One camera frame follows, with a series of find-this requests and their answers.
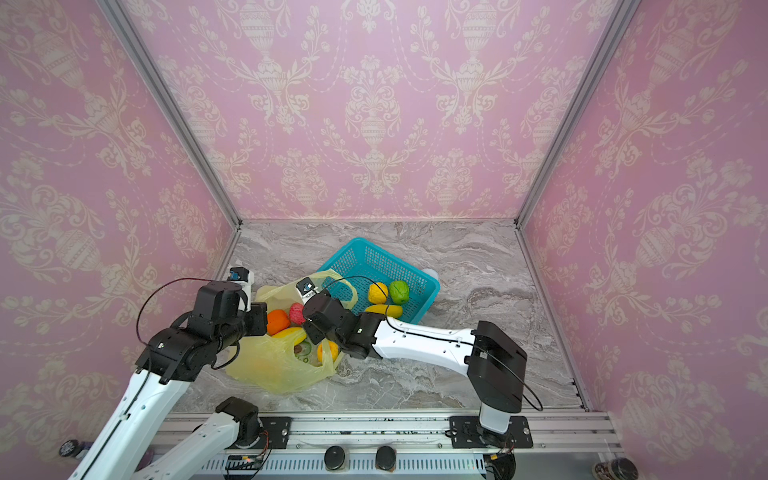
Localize red fruit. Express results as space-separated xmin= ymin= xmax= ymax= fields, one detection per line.
xmin=288 ymin=303 xmax=306 ymax=326

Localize orange yellow fruit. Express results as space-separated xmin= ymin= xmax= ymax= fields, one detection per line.
xmin=316 ymin=340 xmax=340 ymax=364

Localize yellow mango fruit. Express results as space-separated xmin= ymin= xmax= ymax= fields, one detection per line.
xmin=272 ymin=327 xmax=307 ymax=345
xmin=365 ymin=304 xmax=404 ymax=319

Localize orange star fruit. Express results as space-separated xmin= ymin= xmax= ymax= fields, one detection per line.
xmin=267 ymin=310 xmax=291 ymax=336

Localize yellow lemon fruit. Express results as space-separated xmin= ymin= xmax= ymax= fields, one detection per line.
xmin=367 ymin=282 xmax=389 ymax=305

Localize teal plastic basket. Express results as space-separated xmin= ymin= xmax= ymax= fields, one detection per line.
xmin=318 ymin=237 xmax=440 ymax=324

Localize yellow plastic bag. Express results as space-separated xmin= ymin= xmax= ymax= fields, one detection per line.
xmin=225 ymin=280 xmax=344 ymax=394

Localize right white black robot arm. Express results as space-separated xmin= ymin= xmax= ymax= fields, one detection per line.
xmin=302 ymin=290 xmax=543 ymax=451

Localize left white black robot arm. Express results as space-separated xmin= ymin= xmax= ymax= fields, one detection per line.
xmin=71 ymin=268 xmax=268 ymax=479

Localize white yellow tin can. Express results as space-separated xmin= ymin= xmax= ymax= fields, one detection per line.
xmin=422 ymin=268 xmax=439 ymax=281

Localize left black round knob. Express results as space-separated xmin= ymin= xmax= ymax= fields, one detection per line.
xmin=323 ymin=445 xmax=347 ymax=471

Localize black round knob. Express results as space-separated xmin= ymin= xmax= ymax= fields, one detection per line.
xmin=323 ymin=445 xmax=347 ymax=471
xmin=375 ymin=445 xmax=397 ymax=472

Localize right black round knob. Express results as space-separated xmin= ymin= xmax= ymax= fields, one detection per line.
xmin=375 ymin=445 xmax=397 ymax=472

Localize purple plastic bottle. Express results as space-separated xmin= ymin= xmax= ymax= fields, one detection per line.
xmin=58 ymin=439 xmax=92 ymax=460

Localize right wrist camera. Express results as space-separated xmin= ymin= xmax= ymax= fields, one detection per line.
xmin=295 ymin=277 xmax=320 ymax=304

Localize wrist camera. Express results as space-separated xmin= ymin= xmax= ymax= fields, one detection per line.
xmin=228 ymin=266 xmax=254 ymax=297
xmin=295 ymin=277 xmax=320 ymax=304

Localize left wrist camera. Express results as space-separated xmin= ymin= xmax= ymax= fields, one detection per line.
xmin=228 ymin=266 xmax=254 ymax=297

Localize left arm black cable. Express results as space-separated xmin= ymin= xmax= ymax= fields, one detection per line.
xmin=135 ymin=277 xmax=242 ymax=371

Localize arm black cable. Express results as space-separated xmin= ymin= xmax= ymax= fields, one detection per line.
xmin=320 ymin=275 xmax=544 ymax=413
xmin=135 ymin=277 xmax=242 ymax=371

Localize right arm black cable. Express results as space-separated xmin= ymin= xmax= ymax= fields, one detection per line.
xmin=320 ymin=275 xmax=544 ymax=413

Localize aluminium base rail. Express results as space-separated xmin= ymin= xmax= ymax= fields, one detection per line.
xmin=143 ymin=410 xmax=625 ymax=480

